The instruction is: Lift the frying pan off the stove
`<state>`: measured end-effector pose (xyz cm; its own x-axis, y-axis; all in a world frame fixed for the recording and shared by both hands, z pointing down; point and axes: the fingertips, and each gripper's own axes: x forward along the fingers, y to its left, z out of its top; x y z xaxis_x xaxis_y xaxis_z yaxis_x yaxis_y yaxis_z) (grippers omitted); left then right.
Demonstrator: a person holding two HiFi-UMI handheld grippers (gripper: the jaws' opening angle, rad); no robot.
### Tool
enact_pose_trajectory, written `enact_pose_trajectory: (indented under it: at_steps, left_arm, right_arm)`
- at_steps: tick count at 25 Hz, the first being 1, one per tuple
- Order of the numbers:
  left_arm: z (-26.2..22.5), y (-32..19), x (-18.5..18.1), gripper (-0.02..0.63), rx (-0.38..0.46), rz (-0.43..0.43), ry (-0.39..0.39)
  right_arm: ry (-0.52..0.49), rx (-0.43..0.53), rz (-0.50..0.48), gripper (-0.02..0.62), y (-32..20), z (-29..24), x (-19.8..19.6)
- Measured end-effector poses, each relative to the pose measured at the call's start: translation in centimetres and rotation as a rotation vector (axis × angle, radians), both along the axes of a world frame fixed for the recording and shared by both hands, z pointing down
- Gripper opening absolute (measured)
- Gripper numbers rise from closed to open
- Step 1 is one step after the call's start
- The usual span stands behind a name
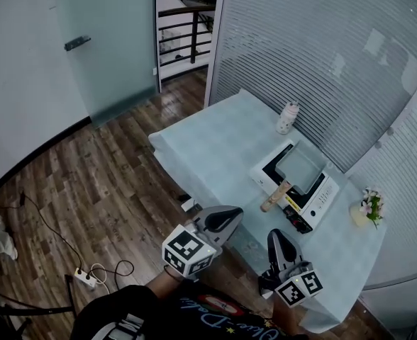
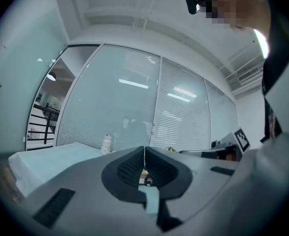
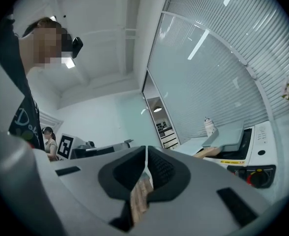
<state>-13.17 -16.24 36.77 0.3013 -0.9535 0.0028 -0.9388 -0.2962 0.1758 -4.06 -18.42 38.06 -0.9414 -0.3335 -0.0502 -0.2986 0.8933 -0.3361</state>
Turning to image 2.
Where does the ceiling air vent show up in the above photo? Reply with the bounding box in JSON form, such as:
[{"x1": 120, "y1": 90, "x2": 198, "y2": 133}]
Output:
[{"x1": 236, "y1": 66, "x2": 261, "y2": 83}]

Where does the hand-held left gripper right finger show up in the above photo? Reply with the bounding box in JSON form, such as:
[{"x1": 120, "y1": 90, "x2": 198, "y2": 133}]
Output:
[{"x1": 144, "y1": 146, "x2": 240, "y2": 233}]

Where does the person's dark vest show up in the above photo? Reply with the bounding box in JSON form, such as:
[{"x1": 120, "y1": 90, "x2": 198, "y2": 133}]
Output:
[{"x1": 242, "y1": 0, "x2": 289, "y2": 142}]

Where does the black metal railing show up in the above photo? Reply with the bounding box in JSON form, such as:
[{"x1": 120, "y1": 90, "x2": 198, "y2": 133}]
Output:
[{"x1": 27, "y1": 104, "x2": 61, "y2": 145}]

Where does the white patterned bottle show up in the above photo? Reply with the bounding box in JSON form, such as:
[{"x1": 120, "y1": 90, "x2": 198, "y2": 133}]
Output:
[{"x1": 100, "y1": 132, "x2": 113, "y2": 156}]

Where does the black head-mounted camera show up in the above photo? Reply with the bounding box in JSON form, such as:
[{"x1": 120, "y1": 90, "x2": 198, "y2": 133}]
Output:
[{"x1": 184, "y1": 0, "x2": 202, "y2": 15}]

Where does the long ceiling light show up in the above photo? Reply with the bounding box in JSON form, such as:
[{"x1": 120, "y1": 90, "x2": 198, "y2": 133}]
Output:
[{"x1": 254, "y1": 29, "x2": 269, "y2": 59}]

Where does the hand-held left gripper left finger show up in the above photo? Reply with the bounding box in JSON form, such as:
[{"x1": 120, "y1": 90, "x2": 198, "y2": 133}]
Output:
[{"x1": 10, "y1": 146, "x2": 147, "y2": 236}]

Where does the table with pale cloth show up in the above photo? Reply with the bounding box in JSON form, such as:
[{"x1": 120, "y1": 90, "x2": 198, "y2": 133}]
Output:
[{"x1": 8, "y1": 141, "x2": 116, "y2": 199}]

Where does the glass partition with blinds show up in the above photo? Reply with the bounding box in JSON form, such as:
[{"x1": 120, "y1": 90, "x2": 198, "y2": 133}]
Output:
[{"x1": 57, "y1": 44, "x2": 239, "y2": 152}]

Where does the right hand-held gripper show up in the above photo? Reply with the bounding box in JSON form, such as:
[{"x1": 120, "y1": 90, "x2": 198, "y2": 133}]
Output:
[{"x1": 211, "y1": 126, "x2": 251, "y2": 161}]

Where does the person's head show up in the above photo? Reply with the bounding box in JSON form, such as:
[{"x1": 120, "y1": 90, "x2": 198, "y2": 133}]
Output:
[{"x1": 200, "y1": 0, "x2": 273, "y2": 33}]

